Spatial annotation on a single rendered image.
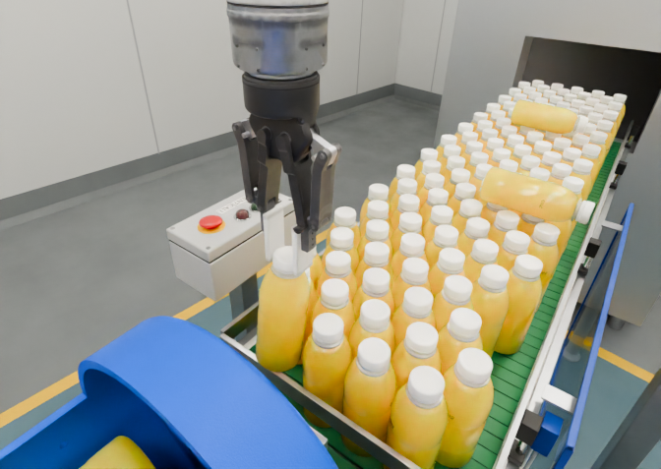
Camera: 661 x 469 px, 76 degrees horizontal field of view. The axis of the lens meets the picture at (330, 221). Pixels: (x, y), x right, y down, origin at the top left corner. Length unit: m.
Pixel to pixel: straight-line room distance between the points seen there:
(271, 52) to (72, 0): 2.75
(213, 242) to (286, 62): 0.35
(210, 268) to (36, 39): 2.52
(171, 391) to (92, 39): 2.93
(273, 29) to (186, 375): 0.27
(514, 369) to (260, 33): 0.64
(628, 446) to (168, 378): 0.70
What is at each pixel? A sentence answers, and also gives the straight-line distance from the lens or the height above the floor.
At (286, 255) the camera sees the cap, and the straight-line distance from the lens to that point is 0.53.
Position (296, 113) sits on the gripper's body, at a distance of 0.41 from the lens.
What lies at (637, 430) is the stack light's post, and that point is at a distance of 0.82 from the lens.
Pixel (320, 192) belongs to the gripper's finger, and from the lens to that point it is 0.43.
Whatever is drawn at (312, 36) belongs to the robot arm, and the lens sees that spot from 0.39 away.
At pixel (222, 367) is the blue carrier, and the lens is 0.32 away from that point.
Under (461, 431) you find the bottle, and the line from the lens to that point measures 0.60.
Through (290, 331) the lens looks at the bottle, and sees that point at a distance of 0.57.
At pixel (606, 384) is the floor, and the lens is 2.18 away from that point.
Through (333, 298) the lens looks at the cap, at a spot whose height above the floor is 1.08.
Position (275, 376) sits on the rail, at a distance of 0.63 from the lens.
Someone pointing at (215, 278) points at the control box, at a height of 1.04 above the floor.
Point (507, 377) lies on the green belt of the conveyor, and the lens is 0.79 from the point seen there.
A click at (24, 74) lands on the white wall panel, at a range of 3.07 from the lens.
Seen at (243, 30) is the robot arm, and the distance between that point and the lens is 0.40.
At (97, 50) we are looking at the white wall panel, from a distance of 3.17.
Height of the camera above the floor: 1.48
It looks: 33 degrees down
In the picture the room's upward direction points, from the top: 2 degrees clockwise
